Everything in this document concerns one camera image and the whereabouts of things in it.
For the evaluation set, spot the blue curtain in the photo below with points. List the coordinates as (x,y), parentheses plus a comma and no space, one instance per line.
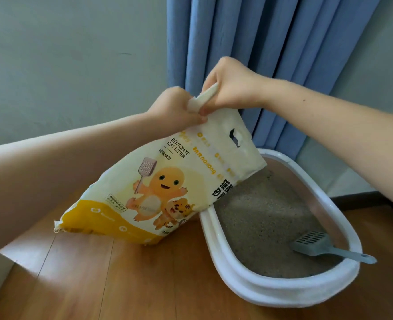
(283,36)

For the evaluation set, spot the dark wall baseboard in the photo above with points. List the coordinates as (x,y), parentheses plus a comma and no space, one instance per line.
(359,199)

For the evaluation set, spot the person's left forearm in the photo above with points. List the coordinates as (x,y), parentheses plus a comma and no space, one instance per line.
(50,179)

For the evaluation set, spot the white printed cat litter bag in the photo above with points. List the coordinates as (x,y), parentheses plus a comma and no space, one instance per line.
(183,169)

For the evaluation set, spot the person's right hand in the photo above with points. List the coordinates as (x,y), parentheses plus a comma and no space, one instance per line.
(239,86)

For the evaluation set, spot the grey cat litter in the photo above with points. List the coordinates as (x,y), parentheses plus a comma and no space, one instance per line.
(259,223)

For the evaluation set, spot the person's left hand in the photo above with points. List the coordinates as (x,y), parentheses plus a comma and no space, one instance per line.
(171,109)

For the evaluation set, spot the person's right forearm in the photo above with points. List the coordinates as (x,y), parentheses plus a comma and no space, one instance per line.
(349,136)

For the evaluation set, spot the light blue litter scoop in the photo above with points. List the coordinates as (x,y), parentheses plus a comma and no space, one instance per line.
(313,246)

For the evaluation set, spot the white oval litter box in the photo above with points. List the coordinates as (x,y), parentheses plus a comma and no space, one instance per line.
(266,291)

